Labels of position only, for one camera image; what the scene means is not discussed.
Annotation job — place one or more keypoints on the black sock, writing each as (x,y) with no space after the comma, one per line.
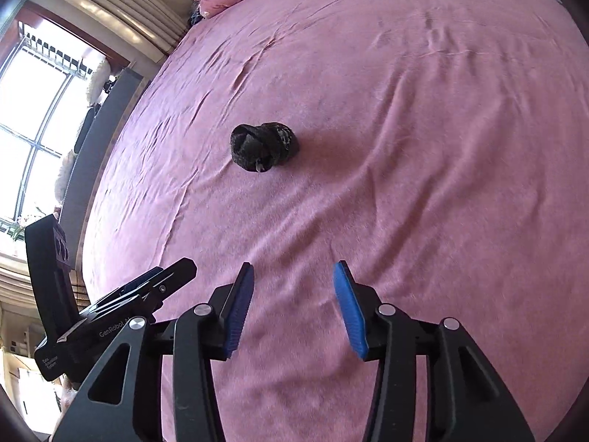
(262,147)

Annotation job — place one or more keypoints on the pink bedsheet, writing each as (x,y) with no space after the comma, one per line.
(391,147)

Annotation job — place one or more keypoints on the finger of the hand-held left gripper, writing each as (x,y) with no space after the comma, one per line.
(170,281)
(140,281)

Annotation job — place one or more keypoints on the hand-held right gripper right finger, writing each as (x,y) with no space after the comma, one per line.
(349,315)

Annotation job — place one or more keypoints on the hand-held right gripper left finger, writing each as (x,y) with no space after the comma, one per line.
(239,315)

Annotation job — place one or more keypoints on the beige pleated curtain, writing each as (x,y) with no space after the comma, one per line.
(115,4)

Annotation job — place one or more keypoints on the white fluffy toy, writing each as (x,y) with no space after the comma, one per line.
(97,80)

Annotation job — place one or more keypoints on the barred window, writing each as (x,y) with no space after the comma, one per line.
(37,115)

